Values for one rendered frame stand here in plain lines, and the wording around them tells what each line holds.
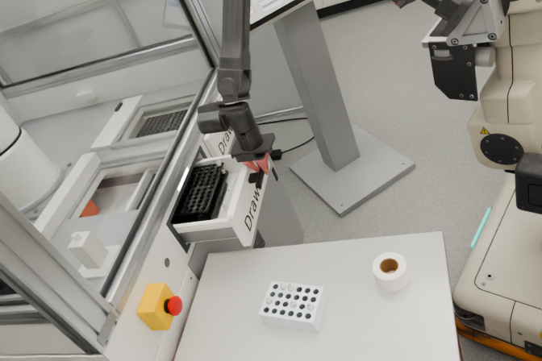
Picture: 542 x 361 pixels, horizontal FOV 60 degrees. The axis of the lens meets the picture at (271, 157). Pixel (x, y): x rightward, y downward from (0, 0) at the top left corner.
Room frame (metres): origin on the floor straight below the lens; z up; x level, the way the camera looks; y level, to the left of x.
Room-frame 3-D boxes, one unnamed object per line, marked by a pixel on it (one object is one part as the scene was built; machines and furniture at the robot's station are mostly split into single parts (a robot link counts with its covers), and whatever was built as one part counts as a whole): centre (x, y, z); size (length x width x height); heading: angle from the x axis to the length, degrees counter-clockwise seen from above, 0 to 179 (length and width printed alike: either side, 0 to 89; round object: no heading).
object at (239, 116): (0.95, 0.03, 1.07); 0.07 x 0.06 x 0.07; 63
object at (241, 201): (0.94, 0.08, 0.87); 0.29 x 0.02 x 0.11; 155
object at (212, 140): (1.29, 0.09, 0.87); 0.29 x 0.02 x 0.11; 155
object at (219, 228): (1.02, 0.27, 0.86); 0.40 x 0.26 x 0.06; 65
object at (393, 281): (0.61, -0.13, 0.78); 0.07 x 0.07 x 0.04
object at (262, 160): (0.95, 0.03, 0.93); 0.07 x 0.07 x 0.09; 65
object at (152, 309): (0.69, 0.34, 0.88); 0.07 x 0.05 x 0.07; 155
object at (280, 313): (0.63, 0.09, 0.78); 0.12 x 0.08 x 0.04; 54
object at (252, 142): (0.95, 0.03, 1.01); 0.10 x 0.07 x 0.07; 65
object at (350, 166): (1.85, -0.34, 0.51); 0.50 x 0.45 x 1.02; 13
